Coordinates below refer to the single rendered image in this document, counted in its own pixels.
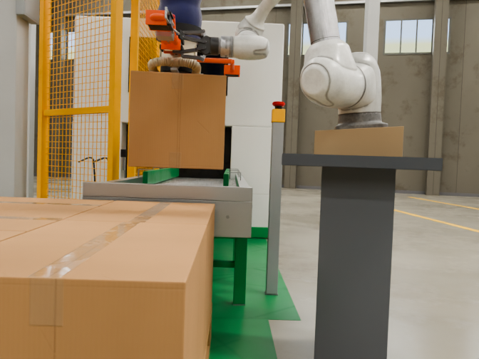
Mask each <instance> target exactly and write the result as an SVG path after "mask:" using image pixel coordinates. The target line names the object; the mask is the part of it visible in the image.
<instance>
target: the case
mask: <svg viewBox="0 0 479 359"><path fill-rule="evenodd" d="M226 85H227V76H217V75H204V74H191V73H166V72H153V71H130V117H129V146H128V166H129V167H161V168H183V169H204V170H223V167H224V146H225V106H226Z"/></svg>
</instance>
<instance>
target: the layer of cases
mask: <svg viewBox="0 0 479 359"><path fill-rule="evenodd" d="M214 230H215V204H202V203H180V202H137V201H113V200H94V199H51V198H29V197H0V359H204V356H205V347H206V342H207V332H208V326H209V321H210V311H211V305H212V274H213V252H214Z"/></svg>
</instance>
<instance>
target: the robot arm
mask: <svg viewBox="0 0 479 359"><path fill-rule="evenodd" d="M280 1H281V0H263V1H262V2H261V4H260V5H259V6H258V7H257V9H256V10H255V11H254V13H253V14H251V15H249V16H245V18H244V19H243V20H242V21H241V22H240V23H239V24H238V26H237V28H236V31H235V36H234V40H233V36H221V38H219V37H209V36H207V35H206V33H205V30H204V29H203V30H201V31H183V33H184V35H183V36H184V37H183V39H184V40H186V41H192V42H195V43H198V47H197V48H190V49H185V50H165V51H172V53H179V54H180V55H181V57H182V58H186V59H194V60H200V61H202V62H204V61H205V56H208V55H214V56H218V55H219V54H220V57H226V58H232V54H233V58H237V59H240V60H246V61H256V60H261V59H264V58H266V57H267V56H268V54H269V40H268V39H266V38H264V37H262V34H263V32H264V30H265V27H264V21H265V19H266V17H267V15H268V14H269V12H270V11H271V10H272V9H273V8H274V7H275V6H276V5H277V4H278V3H279V2H280ZM304 8H305V13H306V18H307V26H308V31H309V39H310V44H311V45H310V47H309V48H308V49H307V52H306V53H305V55H304V67H303V68H302V71H301V75H300V86H301V89H302V92H303V93H304V94H305V96H306V97H307V98H308V99H309V100H310V101H311V102H313V103H315V104H317V105H320V106H323V107H326V108H338V114H339V116H338V125H337V126H335V128H334V129H335V130H342V129H356V128H383V127H388V123H383V122H382V119H381V73H380V70H379V67H378V64H377V62H376V60H375V58H374V57H373V56H371V55H370V54H369V53H365V52H354V53H352V52H351V50H350V48H349V45H348V44H347V43H345V42H344V41H342V40H341V39H340V34H339V26H338V21H337V16H336V8H335V3H334V0H304ZM185 35H201V36H204V37H202V38H201V39H198V38H192V37H189V36H185ZM194 52H201V53H202V54H203V56H191V55H184V54H185V53H194Z"/></svg>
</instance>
